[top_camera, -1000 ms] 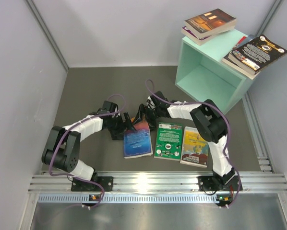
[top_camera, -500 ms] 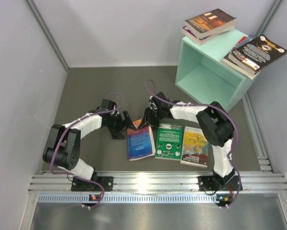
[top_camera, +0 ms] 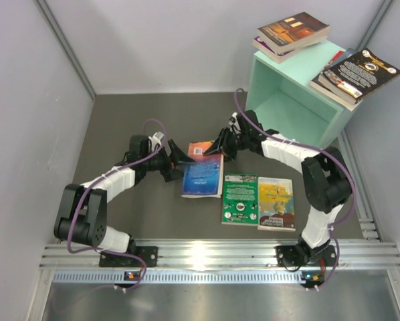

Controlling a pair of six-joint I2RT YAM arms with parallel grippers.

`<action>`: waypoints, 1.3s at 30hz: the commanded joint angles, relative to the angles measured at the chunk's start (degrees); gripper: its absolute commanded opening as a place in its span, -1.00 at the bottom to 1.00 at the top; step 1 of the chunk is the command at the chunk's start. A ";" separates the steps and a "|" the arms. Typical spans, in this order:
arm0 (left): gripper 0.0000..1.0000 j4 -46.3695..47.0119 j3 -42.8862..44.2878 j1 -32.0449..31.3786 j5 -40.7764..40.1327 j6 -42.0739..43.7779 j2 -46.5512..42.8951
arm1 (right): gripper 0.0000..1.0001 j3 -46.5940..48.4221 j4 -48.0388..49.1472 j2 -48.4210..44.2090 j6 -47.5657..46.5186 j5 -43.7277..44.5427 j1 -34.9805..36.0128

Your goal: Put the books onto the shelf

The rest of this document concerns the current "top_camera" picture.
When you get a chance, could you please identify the purple Roald Dahl book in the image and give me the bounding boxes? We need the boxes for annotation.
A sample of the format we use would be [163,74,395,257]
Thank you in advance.
[252,37,297,64]

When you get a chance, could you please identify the red Treehouse book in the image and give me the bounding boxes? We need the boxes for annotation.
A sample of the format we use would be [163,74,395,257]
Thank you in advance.
[323,50,345,70]

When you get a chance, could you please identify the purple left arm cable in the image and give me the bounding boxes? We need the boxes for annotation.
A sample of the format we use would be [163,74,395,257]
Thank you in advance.
[67,119,169,292]

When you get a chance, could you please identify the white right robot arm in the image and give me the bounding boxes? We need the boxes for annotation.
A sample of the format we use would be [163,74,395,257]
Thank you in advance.
[203,110,355,265]

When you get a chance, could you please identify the green back cover book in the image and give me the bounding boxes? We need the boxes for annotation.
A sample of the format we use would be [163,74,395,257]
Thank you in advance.
[221,173,258,226]

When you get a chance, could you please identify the mint green cube shelf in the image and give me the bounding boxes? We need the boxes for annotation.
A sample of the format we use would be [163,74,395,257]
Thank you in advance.
[245,41,354,148]

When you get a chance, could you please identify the right aluminium frame post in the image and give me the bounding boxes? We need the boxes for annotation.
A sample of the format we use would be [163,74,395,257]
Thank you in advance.
[356,0,396,51]

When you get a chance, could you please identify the Edward Tulane dark book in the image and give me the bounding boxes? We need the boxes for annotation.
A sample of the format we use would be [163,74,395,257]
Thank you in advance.
[257,12,330,54]

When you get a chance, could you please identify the yellow blue cover book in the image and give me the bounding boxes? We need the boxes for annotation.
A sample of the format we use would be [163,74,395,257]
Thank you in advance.
[258,177,296,231]

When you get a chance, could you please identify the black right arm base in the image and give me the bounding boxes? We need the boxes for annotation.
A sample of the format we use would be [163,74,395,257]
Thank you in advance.
[276,244,336,271]

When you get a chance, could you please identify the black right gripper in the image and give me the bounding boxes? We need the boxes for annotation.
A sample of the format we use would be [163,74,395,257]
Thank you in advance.
[205,127,250,162]

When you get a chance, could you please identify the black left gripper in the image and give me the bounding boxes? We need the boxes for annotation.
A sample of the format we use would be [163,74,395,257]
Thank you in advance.
[142,138,195,181]

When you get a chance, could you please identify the blue starry night book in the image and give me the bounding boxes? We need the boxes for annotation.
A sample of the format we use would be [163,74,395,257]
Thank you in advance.
[308,48,363,111]

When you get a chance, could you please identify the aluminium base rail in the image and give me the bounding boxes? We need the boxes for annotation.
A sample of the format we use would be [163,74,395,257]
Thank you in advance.
[35,237,400,285]

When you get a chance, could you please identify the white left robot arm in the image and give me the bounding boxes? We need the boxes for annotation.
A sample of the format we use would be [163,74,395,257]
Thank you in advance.
[54,132,195,265]

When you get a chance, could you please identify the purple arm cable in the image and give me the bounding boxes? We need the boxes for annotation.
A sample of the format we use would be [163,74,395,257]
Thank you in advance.
[234,88,358,291]
[67,119,169,292]

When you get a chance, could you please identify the orange blue sunset book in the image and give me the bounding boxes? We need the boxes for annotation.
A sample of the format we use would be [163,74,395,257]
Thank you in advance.
[181,141,223,198]

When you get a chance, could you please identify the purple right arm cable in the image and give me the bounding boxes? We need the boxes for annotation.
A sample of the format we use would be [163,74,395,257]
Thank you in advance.
[234,88,358,291]

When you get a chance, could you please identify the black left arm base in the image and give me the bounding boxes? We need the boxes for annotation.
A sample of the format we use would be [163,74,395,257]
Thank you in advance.
[98,245,159,268]

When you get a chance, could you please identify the aluminium corner frame post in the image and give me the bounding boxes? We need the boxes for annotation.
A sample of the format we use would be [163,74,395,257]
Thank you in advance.
[33,0,96,100]

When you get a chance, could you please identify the black back cover book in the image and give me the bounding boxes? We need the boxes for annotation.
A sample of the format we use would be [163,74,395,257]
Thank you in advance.
[318,47,400,106]

